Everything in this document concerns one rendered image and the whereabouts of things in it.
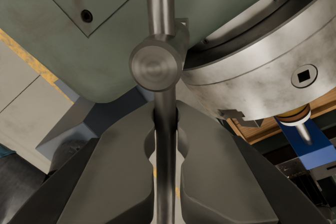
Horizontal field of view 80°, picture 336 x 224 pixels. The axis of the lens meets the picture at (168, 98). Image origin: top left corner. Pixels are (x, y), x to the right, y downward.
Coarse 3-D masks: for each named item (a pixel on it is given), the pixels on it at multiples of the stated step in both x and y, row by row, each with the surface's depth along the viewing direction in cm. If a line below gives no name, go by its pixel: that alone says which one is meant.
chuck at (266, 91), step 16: (320, 32) 24; (304, 48) 25; (320, 48) 25; (272, 64) 26; (288, 64) 26; (320, 64) 26; (224, 80) 30; (240, 80) 28; (256, 80) 28; (272, 80) 27; (288, 80) 27; (320, 80) 27; (208, 96) 34; (224, 96) 32; (240, 96) 30; (256, 96) 29; (272, 96) 29; (288, 96) 28; (304, 96) 28; (208, 112) 41; (256, 112) 31; (272, 112) 30
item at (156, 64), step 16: (176, 32) 10; (144, 48) 8; (160, 48) 8; (176, 48) 8; (128, 64) 8; (144, 64) 8; (160, 64) 8; (176, 64) 8; (144, 80) 8; (160, 80) 8; (176, 80) 8
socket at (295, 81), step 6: (300, 66) 26; (306, 66) 26; (312, 66) 26; (294, 72) 26; (300, 72) 29; (306, 72) 27; (312, 72) 26; (294, 78) 27; (300, 78) 28; (306, 78) 27; (312, 78) 27; (294, 84) 27; (300, 84) 27; (306, 84) 27
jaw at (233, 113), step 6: (228, 114) 36; (234, 114) 35; (240, 114) 34; (240, 120) 38; (246, 120) 37; (252, 120) 36; (258, 120) 36; (246, 126) 38; (252, 126) 37; (258, 126) 36
